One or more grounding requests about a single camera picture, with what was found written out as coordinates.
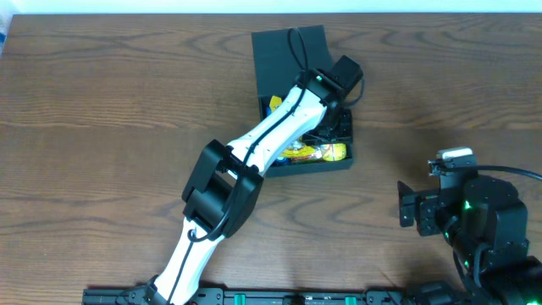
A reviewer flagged yellow snack bag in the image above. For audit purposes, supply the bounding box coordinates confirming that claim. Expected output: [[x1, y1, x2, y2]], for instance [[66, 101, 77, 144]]
[[268, 96, 312, 160]]

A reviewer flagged dark green box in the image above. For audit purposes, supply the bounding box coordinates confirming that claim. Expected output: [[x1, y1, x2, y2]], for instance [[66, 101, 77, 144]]
[[252, 25, 354, 178]]

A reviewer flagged yellow gum bottle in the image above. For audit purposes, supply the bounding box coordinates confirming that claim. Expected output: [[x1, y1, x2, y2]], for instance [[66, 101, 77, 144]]
[[320, 143, 347, 162]]

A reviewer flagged Haribo gummy bag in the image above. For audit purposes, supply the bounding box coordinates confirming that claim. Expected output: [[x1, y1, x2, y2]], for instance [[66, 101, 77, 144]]
[[290, 144, 334, 164]]

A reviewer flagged blue Oreo cookie pack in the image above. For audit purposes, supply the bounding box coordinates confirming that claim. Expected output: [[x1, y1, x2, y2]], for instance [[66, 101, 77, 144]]
[[265, 106, 290, 167]]

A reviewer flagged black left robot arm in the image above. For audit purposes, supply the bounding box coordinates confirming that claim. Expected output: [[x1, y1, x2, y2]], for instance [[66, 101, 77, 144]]
[[146, 69, 363, 304]]

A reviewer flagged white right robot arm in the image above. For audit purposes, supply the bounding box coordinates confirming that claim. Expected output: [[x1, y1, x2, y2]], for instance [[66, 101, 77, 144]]
[[397, 171, 541, 304]]

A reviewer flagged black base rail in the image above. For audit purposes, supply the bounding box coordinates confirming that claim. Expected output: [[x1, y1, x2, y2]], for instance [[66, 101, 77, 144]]
[[81, 287, 415, 305]]

